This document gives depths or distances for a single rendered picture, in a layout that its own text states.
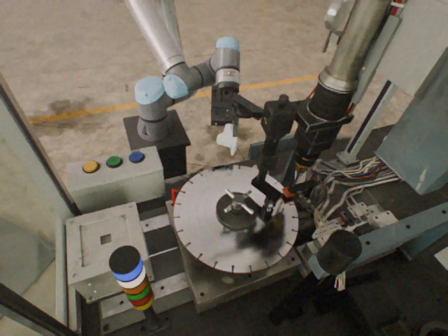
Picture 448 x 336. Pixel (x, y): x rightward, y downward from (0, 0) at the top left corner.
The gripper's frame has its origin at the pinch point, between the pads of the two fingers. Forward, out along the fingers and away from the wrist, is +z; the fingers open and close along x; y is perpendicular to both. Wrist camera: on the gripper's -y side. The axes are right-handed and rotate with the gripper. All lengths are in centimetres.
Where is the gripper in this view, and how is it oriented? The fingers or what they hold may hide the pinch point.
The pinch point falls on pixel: (234, 150)
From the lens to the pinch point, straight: 82.4
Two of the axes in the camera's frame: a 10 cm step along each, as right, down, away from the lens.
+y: -10.0, -0.2, -0.9
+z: 0.0, 9.9, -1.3
